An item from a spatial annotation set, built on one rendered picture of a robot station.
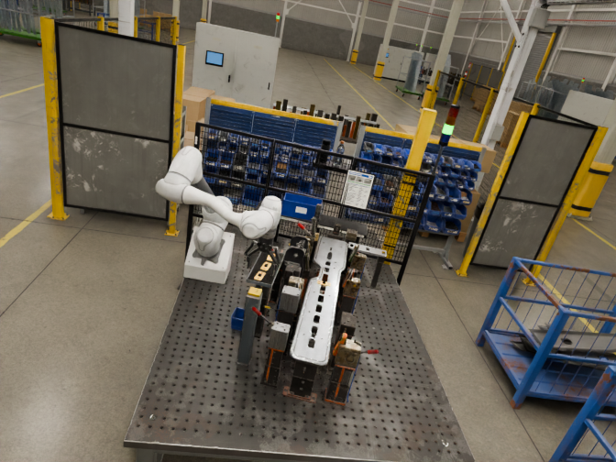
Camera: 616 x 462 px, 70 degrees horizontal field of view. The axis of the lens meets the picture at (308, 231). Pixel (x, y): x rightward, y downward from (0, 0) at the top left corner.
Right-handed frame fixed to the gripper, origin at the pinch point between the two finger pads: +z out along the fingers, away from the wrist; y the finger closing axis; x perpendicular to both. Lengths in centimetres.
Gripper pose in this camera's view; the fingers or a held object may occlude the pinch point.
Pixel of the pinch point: (260, 269)
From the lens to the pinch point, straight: 235.4
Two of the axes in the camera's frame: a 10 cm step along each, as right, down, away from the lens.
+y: 9.5, 2.7, -1.4
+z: -1.9, 8.9, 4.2
